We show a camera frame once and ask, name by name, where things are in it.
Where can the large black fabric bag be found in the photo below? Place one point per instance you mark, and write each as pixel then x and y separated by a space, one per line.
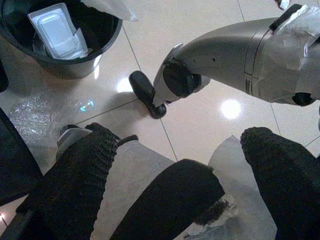
pixel 15 160

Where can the white paper sheet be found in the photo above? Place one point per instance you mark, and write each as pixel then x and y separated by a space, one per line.
pixel 235 170

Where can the black cloth-covered roll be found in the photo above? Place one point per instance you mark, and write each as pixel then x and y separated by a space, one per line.
pixel 170 197

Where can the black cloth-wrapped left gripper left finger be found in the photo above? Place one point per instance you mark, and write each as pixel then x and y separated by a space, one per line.
pixel 70 180

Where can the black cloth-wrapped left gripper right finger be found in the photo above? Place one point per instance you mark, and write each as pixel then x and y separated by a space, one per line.
pixel 287 185

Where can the black robot left foot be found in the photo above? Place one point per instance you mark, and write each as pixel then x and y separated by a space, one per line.
pixel 142 86

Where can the black round rubbish bin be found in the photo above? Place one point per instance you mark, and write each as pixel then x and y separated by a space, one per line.
pixel 67 66

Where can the white plastic bag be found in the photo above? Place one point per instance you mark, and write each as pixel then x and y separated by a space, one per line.
pixel 112 7

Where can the silver robot left leg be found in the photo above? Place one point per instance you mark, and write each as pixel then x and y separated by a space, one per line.
pixel 225 52

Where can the grey plastic scrap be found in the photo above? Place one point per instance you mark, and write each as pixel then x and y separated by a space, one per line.
pixel 68 136

